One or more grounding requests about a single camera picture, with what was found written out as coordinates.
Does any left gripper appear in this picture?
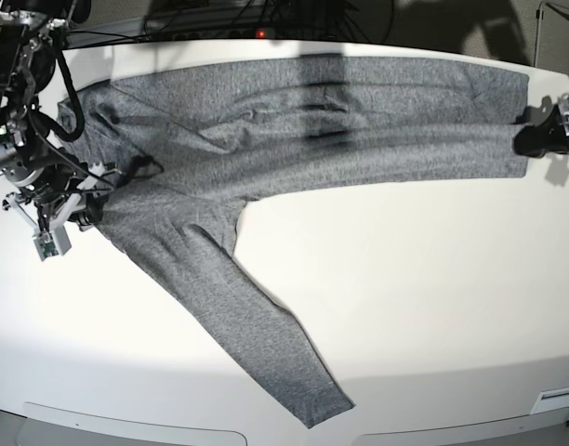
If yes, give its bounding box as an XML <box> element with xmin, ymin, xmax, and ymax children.
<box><xmin>512</xmin><ymin>95</ymin><xmax>569</xmax><ymax>158</ymax></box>

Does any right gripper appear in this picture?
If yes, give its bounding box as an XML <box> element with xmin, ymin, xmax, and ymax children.
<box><xmin>2</xmin><ymin>163</ymin><xmax>120</xmax><ymax>236</ymax></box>

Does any grey long-sleeve T-shirt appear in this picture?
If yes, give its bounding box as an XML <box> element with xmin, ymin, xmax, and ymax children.
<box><xmin>67</xmin><ymin>55</ymin><xmax>529</xmax><ymax>427</ymax></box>

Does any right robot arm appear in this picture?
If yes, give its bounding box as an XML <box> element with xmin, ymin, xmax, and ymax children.
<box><xmin>0</xmin><ymin>1</ymin><xmax>113</xmax><ymax>256</ymax></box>

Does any black power strip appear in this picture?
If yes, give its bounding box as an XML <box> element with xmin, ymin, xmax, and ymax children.
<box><xmin>135</xmin><ymin>22</ymin><xmax>343</xmax><ymax>42</ymax></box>

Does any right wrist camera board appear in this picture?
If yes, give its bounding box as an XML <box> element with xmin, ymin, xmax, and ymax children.
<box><xmin>33</xmin><ymin>228</ymin><xmax>72</xmax><ymax>261</ymax></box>

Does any metal stand frame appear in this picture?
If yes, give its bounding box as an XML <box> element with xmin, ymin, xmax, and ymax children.
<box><xmin>533</xmin><ymin>1</ymin><xmax>569</xmax><ymax>75</ymax></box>

